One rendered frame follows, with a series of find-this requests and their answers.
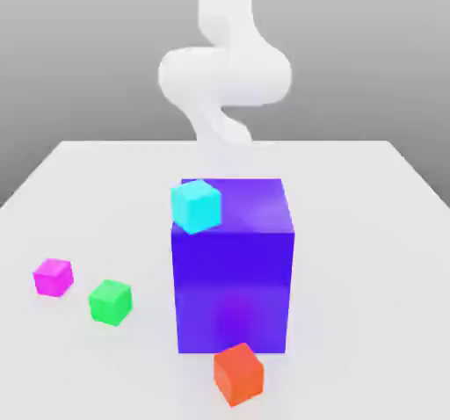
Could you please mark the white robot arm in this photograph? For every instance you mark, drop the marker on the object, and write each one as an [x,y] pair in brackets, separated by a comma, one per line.
[225,75]

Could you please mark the small cyan cube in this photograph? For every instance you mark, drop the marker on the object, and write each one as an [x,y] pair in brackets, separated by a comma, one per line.
[195,206]

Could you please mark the small green cube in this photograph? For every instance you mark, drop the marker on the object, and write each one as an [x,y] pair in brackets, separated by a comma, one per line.
[110,302]

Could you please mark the small orange cube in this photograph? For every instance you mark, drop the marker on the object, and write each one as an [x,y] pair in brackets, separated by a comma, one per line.
[239,374]

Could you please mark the small magenta cube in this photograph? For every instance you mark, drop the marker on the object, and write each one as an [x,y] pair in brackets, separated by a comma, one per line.
[53,277]

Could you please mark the large blue box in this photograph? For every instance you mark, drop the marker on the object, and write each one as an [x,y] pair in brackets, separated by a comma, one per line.
[232,279]

